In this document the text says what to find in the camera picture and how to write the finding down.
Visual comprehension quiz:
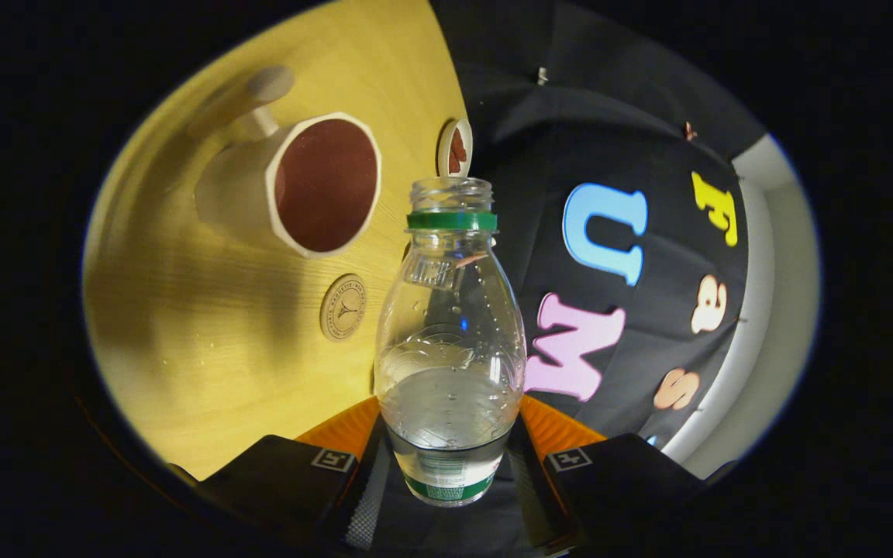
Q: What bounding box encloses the wooden table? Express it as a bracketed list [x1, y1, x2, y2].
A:
[82, 0, 469, 481]

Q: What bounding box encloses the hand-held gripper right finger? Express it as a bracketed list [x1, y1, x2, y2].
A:
[509, 395, 709, 556]

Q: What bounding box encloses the clear plastic bottle green label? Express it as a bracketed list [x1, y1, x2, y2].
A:
[374, 177, 529, 508]

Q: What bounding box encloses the round wooden coaster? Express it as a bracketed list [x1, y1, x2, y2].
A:
[319, 274, 367, 342]

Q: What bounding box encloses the beige cup wooden handle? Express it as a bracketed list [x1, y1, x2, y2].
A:
[195, 66, 383, 259]

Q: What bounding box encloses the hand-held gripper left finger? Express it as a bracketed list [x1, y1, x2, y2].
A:
[171, 397, 395, 556]

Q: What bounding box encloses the small round beige plate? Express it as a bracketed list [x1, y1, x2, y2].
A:
[436, 118, 474, 179]

